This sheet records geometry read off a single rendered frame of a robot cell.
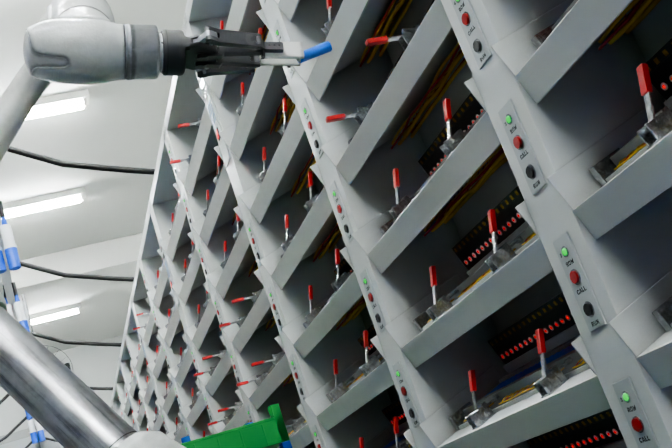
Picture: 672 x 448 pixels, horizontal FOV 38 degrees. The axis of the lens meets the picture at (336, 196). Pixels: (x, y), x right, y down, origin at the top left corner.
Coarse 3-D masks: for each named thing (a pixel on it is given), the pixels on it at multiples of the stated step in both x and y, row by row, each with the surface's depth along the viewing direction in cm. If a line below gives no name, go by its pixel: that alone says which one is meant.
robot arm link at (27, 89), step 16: (64, 0) 165; (80, 0) 164; (96, 0) 166; (48, 16) 165; (112, 16) 168; (16, 80) 170; (32, 80) 169; (16, 96) 168; (32, 96) 170; (0, 112) 167; (16, 112) 168; (0, 128) 166; (16, 128) 168; (0, 144) 166; (0, 160) 167
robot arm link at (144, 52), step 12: (132, 24) 159; (132, 36) 156; (144, 36) 156; (156, 36) 157; (132, 48) 155; (144, 48) 156; (156, 48) 156; (132, 60) 156; (144, 60) 156; (156, 60) 157; (132, 72) 157; (144, 72) 158; (156, 72) 158
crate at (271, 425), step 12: (276, 408) 206; (264, 420) 204; (276, 420) 205; (228, 432) 200; (240, 432) 201; (252, 432) 202; (264, 432) 203; (276, 432) 204; (192, 444) 197; (204, 444) 198; (216, 444) 199; (228, 444) 199; (240, 444) 200; (252, 444) 201; (264, 444) 202; (276, 444) 204
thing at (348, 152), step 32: (416, 32) 149; (448, 32) 142; (416, 64) 153; (448, 64) 165; (384, 96) 166; (416, 96) 181; (352, 128) 198; (384, 128) 171; (416, 128) 193; (352, 160) 187
